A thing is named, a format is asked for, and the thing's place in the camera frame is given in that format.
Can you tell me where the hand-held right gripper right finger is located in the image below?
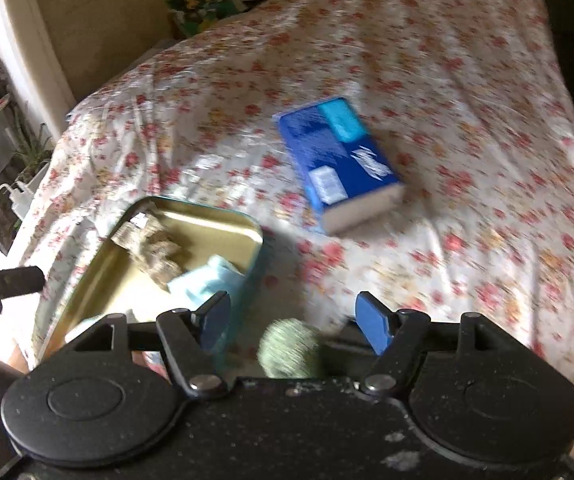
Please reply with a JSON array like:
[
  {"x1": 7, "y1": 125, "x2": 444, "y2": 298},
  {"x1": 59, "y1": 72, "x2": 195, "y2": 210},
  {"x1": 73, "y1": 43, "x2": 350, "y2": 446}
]
[{"x1": 354, "y1": 291, "x2": 514, "y2": 396}]

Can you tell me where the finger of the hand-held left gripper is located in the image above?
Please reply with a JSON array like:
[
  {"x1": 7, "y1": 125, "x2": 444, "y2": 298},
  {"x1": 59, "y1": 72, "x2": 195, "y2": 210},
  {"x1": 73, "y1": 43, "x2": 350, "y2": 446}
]
[{"x1": 0, "y1": 266, "x2": 46, "y2": 297}]

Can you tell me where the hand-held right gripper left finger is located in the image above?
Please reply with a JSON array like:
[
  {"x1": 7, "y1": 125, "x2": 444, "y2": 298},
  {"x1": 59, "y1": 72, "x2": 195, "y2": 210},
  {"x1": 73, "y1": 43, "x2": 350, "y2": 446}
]
[{"x1": 64, "y1": 291, "x2": 233, "y2": 398}]

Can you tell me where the light blue cloth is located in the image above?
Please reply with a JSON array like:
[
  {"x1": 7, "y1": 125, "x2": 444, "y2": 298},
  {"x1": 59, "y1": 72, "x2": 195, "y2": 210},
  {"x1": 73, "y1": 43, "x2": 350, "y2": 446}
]
[{"x1": 167, "y1": 255, "x2": 249, "y2": 312}]

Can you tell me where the teal tin tray gold inside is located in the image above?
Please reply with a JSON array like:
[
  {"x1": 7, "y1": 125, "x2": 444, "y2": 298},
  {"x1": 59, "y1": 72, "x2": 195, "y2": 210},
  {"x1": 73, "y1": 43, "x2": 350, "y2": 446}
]
[{"x1": 42, "y1": 196, "x2": 269, "y2": 361}]

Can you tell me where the green fuzzy ball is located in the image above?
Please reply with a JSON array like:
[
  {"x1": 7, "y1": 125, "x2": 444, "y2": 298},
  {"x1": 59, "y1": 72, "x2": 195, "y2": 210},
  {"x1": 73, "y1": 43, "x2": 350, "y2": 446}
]
[{"x1": 258, "y1": 319, "x2": 324, "y2": 380}]

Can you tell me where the brown patterned cloth bundle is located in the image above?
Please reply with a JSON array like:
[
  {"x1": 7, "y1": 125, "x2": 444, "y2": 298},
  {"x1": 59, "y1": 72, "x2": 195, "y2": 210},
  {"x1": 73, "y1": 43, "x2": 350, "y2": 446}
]
[{"x1": 112, "y1": 212, "x2": 194, "y2": 292}]

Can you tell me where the white squeeze bottle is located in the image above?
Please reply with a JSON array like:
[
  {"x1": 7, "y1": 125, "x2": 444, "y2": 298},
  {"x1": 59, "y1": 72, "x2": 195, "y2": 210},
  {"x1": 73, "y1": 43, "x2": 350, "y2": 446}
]
[{"x1": 0, "y1": 182, "x2": 36, "y2": 227}]

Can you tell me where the white planter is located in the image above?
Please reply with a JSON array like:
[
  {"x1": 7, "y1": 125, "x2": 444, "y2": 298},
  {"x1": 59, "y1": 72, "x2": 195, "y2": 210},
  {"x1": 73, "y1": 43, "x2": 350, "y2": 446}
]
[{"x1": 14, "y1": 160, "x2": 54, "y2": 197}]

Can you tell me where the green potted plant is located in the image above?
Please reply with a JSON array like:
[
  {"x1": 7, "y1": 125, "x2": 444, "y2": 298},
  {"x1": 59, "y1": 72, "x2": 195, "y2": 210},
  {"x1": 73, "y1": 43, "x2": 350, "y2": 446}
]
[{"x1": 12, "y1": 115, "x2": 56, "y2": 181}]

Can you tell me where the blue tissue pack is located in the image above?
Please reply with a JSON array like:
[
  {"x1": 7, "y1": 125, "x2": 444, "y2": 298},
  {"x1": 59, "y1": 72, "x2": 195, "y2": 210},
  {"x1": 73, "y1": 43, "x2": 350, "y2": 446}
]
[{"x1": 273, "y1": 96, "x2": 407, "y2": 235}]

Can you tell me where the floral bedsheet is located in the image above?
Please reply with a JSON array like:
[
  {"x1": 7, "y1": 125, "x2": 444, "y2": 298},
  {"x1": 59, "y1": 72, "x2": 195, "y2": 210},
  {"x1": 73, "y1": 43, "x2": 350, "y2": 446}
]
[{"x1": 14, "y1": 0, "x2": 574, "y2": 480}]

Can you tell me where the beige wooden headboard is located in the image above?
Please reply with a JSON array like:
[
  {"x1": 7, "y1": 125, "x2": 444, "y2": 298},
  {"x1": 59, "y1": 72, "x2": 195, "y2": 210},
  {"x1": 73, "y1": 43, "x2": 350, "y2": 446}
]
[{"x1": 32, "y1": 0, "x2": 179, "y2": 102}]

